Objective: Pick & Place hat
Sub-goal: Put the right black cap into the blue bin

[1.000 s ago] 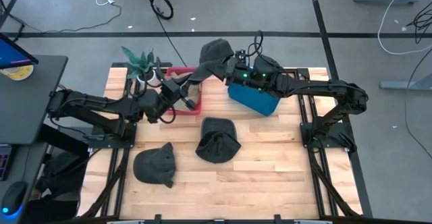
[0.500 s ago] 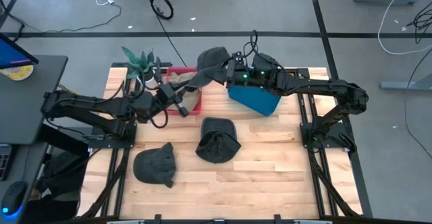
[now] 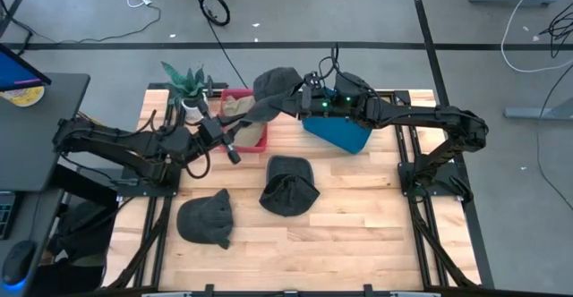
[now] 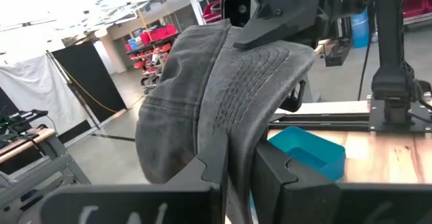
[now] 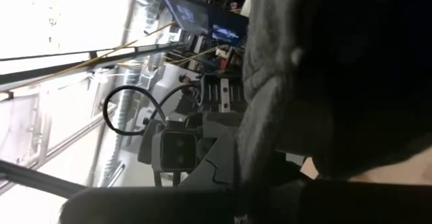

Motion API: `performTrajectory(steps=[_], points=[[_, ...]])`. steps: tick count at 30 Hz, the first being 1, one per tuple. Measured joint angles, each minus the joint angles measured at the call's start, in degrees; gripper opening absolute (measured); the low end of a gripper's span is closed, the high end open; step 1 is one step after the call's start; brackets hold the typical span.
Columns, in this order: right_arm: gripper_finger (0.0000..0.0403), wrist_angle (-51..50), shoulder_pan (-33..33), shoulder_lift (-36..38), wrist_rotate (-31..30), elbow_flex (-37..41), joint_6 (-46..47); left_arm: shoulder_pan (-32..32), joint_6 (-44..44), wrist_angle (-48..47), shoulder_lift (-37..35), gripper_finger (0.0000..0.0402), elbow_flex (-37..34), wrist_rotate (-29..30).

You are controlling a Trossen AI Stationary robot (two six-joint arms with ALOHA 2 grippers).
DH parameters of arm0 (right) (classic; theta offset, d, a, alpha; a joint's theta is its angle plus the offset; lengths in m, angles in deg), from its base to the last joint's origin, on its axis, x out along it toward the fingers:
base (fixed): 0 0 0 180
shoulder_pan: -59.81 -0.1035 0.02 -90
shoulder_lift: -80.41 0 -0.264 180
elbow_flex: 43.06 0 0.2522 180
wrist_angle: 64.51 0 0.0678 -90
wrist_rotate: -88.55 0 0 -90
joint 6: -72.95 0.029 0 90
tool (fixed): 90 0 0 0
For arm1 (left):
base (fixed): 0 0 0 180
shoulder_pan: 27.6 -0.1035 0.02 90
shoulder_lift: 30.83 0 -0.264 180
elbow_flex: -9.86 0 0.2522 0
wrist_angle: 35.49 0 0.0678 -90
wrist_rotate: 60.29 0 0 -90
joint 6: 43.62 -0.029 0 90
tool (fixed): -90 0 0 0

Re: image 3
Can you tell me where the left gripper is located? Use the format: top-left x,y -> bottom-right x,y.
195,101 -> 248,165

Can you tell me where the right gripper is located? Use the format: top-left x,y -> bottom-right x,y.
273,81 -> 337,120

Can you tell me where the tan corduroy cap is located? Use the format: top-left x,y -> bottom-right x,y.
221,94 -> 268,149

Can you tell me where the dark grey cap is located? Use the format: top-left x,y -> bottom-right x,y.
175,188 -> 235,250
258,155 -> 321,217
241,66 -> 305,126

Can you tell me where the pink plastic bin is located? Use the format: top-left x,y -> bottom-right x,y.
218,88 -> 269,154

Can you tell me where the blue plastic bin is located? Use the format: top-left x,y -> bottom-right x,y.
302,89 -> 373,156

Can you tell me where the snake plant in white pot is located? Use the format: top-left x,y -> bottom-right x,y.
160,61 -> 211,123

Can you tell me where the black office chair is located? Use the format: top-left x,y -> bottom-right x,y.
42,198 -> 118,296

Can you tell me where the black desk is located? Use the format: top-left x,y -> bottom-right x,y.
0,72 -> 92,194

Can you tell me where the yellow round disc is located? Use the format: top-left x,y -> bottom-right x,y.
0,85 -> 46,108

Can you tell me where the computer monitor blue screen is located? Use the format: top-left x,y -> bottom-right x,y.
0,42 -> 53,93

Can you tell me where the black keyboard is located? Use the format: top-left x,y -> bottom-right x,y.
0,191 -> 18,241

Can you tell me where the black computer mouse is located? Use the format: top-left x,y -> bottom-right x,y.
1,239 -> 38,289

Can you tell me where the black coiled floor cable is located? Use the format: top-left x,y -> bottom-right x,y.
192,0 -> 250,90

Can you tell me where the white floor cable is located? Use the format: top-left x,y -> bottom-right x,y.
500,0 -> 573,74

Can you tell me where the black floor cable bundle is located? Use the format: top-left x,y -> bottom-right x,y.
539,1 -> 573,60

